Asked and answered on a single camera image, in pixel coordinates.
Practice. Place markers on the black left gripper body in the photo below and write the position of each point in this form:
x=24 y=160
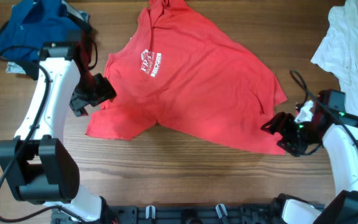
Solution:
x=95 y=92

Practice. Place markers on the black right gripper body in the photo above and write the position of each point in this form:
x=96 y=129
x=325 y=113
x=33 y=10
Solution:
x=289 y=132

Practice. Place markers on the red printed t-shirt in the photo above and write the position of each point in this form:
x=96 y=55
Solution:
x=179 y=70

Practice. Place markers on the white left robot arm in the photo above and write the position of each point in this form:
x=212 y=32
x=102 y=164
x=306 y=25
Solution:
x=35 y=163

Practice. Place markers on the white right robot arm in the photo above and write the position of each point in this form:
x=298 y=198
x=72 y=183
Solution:
x=337 y=132

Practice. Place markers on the grey printed folded cloth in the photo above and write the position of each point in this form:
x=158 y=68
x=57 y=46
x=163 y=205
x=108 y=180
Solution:
x=71 y=11

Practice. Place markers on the blue polo shirt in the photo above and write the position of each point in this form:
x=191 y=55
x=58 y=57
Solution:
x=33 y=23

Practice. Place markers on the white t-shirt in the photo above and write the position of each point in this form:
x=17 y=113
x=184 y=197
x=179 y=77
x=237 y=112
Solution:
x=338 y=51

